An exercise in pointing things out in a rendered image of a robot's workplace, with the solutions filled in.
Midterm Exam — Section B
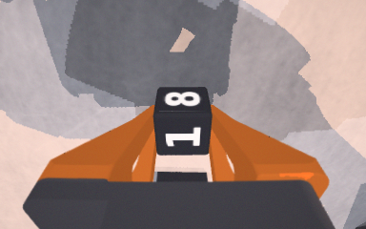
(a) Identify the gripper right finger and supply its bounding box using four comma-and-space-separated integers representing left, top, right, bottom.
209, 105, 329, 198

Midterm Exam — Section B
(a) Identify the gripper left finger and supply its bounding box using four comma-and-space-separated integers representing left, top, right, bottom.
37, 105, 156, 181

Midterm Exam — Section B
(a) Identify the dark grey calendar cube with white digit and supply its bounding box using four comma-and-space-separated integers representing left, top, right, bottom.
153, 87, 213, 156

